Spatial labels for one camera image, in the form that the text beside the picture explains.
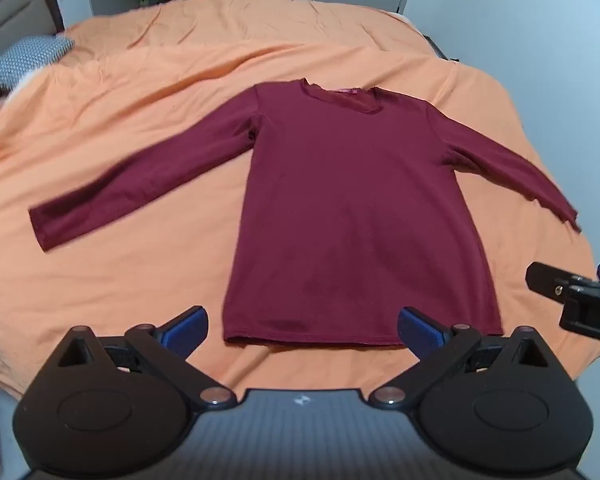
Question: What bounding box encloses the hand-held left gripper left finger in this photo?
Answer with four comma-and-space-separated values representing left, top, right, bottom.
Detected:
55, 305, 237, 411

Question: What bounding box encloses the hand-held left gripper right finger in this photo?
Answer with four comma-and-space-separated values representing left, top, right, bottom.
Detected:
369, 306, 551, 411

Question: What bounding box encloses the maroon long-sleeve shirt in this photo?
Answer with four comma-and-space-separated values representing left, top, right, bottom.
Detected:
28, 77, 582, 348

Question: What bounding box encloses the orange bed sheet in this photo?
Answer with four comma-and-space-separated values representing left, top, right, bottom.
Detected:
0, 0, 598, 401

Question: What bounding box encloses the grey patterned pillow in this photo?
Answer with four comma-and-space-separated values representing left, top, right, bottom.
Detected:
0, 35, 76, 92

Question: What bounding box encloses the brown padded headboard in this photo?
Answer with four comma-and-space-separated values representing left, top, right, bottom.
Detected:
0, 0, 66, 92

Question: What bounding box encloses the dark bed frame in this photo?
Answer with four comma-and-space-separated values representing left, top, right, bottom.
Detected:
422, 34, 462, 64

